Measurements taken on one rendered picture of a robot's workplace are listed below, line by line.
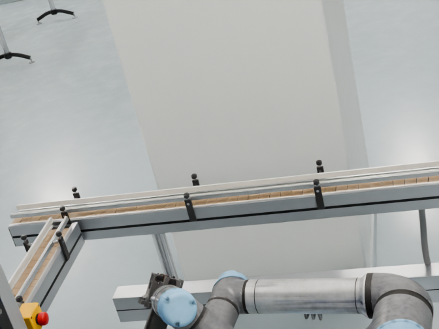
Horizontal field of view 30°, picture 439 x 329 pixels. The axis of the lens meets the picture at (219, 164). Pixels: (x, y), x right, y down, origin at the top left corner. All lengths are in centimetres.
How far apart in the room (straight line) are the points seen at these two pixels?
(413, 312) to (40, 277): 150
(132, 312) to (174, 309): 160
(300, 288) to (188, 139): 179
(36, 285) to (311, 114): 130
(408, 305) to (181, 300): 45
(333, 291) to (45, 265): 135
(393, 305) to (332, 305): 16
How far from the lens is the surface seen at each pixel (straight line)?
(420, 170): 286
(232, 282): 182
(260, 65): 326
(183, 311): 168
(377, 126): 529
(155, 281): 189
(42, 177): 576
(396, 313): 162
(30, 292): 275
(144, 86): 340
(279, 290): 177
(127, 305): 326
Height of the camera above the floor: 235
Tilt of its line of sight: 27 degrees down
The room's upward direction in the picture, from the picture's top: 14 degrees counter-clockwise
